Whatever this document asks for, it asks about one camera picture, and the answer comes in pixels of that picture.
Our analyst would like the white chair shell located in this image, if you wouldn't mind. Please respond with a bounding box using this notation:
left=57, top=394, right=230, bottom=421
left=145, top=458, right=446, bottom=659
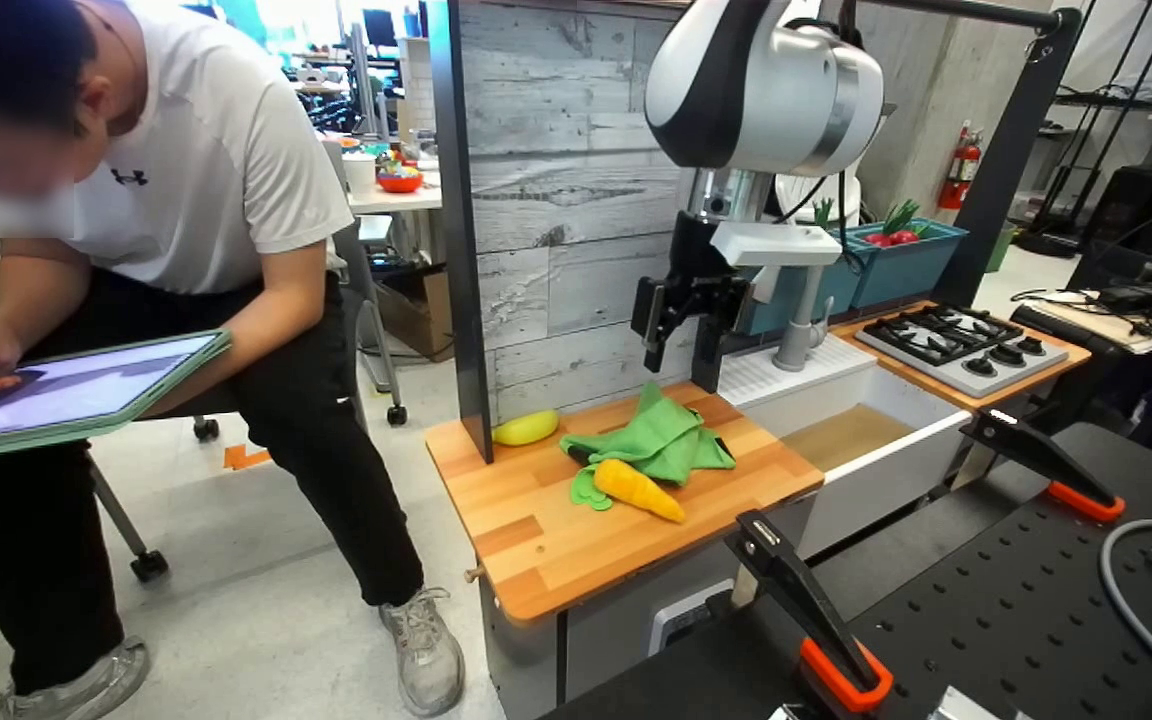
left=773, top=170, right=867, bottom=233

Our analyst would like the white toy sink basin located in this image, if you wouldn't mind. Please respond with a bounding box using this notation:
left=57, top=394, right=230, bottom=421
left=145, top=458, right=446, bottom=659
left=713, top=332, right=974, bottom=563

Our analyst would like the tablet with green case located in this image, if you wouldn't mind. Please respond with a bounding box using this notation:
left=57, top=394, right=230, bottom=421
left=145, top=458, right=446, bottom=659
left=0, top=327, right=230, bottom=468

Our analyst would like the black metal frame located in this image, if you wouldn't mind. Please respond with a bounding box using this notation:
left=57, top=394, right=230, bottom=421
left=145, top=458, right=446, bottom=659
left=850, top=0, right=1087, bottom=312

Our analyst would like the thick black backsplash post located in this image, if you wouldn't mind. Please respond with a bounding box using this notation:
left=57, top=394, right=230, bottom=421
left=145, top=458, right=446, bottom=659
left=423, top=0, right=495, bottom=468

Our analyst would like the wooden stove board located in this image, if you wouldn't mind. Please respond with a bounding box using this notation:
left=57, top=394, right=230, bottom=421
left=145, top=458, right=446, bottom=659
left=827, top=297, right=1097, bottom=415

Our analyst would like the cardboard box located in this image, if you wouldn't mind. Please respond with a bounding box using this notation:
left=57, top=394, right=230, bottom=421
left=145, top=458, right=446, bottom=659
left=371, top=262, right=455, bottom=364

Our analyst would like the black stool leg with caster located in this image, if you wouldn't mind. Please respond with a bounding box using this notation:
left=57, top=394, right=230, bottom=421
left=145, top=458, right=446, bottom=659
left=85, top=453, right=175, bottom=585

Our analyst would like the toy gas stove top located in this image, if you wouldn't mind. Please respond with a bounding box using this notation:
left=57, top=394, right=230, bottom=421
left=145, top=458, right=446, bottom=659
left=856, top=302, right=1070, bottom=401

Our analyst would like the red and green toy vegetable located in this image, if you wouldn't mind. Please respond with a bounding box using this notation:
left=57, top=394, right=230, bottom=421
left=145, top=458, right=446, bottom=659
left=864, top=196, right=929, bottom=257

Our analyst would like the black equipment stack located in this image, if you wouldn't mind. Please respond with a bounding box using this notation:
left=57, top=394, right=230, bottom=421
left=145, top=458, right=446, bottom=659
left=1064, top=163, right=1152, bottom=319

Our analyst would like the gray wood plank backsplash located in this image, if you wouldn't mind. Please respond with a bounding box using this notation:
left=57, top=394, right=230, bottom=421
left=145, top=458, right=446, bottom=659
left=451, top=0, right=752, bottom=433

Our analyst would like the person in white shirt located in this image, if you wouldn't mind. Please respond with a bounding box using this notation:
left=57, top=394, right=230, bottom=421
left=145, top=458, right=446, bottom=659
left=0, top=0, right=469, bottom=720

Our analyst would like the gray toy kitchen cabinet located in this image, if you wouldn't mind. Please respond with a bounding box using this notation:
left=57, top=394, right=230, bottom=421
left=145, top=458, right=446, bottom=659
left=474, top=532, right=744, bottom=720

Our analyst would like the orange plush toy carrot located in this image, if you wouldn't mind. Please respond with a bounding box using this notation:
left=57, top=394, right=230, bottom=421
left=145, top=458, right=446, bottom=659
left=566, top=458, right=686, bottom=527

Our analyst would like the red fire extinguisher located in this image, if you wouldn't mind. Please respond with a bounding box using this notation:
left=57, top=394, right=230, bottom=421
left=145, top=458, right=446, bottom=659
left=937, top=121, right=986, bottom=215

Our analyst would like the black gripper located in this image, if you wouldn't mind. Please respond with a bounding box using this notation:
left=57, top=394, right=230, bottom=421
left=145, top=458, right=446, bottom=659
left=629, top=211, right=752, bottom=395

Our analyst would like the gray toy faucet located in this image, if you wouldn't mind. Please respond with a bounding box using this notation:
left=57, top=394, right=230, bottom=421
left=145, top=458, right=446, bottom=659
left=744, top=257, right=835, bottom=375

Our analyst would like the person left forearm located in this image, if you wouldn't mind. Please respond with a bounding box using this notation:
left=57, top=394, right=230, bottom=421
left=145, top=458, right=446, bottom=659
left=153, top=238, right=340, bottom=415

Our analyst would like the black orange handled clamp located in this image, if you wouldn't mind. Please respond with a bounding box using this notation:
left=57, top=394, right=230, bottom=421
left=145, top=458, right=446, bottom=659
left=960, top=406, right=1132, bottom=527
left=720, top=509, right=898, bottom=720

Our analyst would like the green cloth towel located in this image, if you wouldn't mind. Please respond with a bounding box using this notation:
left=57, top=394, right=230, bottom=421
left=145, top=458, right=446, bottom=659
left=560, top=383, right=740, bottom=492

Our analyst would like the white background table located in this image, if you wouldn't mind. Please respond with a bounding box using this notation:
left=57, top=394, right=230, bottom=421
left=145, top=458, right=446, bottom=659
left=342, top=178, right=446, bottom=221

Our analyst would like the red bowl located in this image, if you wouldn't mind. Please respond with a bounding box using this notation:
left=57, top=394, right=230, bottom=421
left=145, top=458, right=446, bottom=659
left=371, top=163, right=429, bottom=201

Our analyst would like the yellow toy banana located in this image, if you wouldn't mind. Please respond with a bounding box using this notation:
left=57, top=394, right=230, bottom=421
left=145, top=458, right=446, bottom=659
left=489, top=409, right=562, bottom=453

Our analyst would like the person right forearm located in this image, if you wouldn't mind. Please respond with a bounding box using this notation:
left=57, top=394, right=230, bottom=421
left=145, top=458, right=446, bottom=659
left=0, top=233, right=107, bottom=351

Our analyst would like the white cup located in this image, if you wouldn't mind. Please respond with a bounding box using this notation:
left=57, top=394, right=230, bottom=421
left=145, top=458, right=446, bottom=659
left=336, top=148, right=380, bottom=201

